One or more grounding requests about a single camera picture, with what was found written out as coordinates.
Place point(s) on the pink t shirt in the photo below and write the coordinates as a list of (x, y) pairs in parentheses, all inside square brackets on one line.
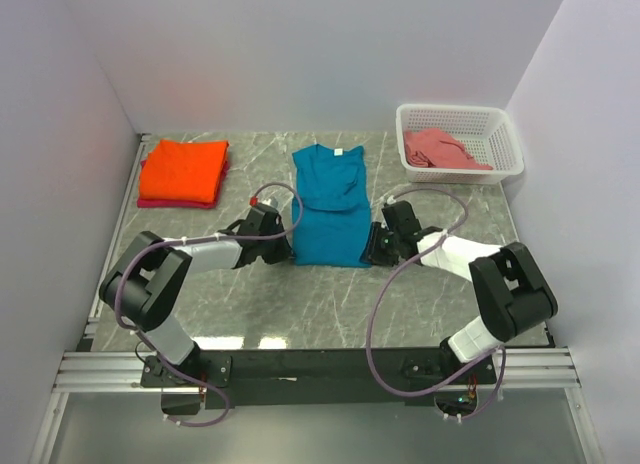
[(434, 148)]

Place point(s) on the white plastic basket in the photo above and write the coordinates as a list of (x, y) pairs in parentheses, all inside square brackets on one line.
[(486, 132)]

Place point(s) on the folded orange t shirt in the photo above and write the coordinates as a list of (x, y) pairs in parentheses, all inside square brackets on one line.
[(184, 172)]

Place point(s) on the folded magenta t shirt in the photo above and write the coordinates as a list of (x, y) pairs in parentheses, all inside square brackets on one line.
[(180, 202)]

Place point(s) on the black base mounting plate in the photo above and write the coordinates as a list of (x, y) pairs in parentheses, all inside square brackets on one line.
[(329, 376)]

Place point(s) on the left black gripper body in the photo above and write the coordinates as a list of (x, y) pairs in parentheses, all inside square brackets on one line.
[(274, 250)]

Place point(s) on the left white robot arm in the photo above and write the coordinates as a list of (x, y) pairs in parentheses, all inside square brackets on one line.
[(145, 282)]

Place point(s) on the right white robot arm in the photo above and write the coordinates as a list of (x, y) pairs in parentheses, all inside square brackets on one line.
[(511, 292)]

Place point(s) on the aluminium frame rail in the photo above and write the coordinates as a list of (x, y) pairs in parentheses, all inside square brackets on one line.
[(120, 372)]

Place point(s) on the blue t shirt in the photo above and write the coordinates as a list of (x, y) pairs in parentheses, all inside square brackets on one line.
[(333, 211)]

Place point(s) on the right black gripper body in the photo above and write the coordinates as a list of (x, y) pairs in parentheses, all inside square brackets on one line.
[(382, 248)]

